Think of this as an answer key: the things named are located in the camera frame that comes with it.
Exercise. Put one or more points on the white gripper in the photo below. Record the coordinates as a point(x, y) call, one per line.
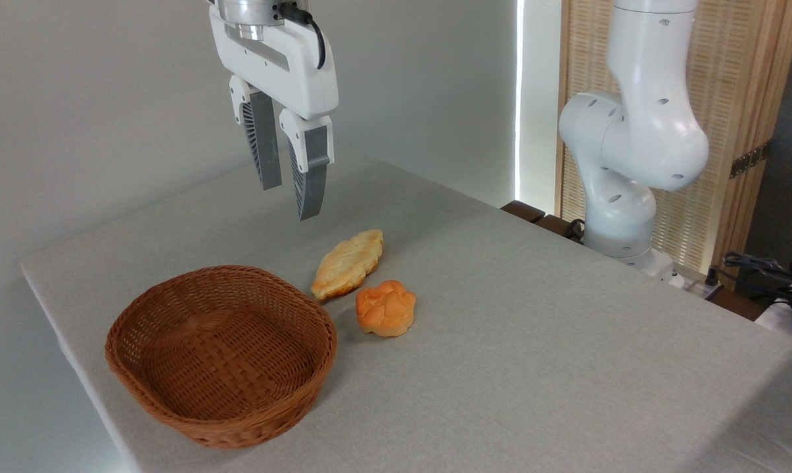
point(284, 66)

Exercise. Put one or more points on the round orange bread bun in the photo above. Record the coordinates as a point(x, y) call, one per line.
point(386, 309)

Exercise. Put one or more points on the long pale bread loaf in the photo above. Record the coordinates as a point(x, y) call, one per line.
point(346, 263)

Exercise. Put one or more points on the brown wicker basket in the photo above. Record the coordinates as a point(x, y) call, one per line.
point(172, 407)

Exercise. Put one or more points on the dark brown wooden table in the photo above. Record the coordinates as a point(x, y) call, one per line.
point(524, 210)

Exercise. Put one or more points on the grey tablecloth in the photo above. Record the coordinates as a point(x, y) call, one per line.
point(534, 361)

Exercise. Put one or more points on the white power strip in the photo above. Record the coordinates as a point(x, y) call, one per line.
point(695, 284)

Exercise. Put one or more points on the metal screen hinge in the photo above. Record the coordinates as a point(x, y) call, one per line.
point(749, 159)

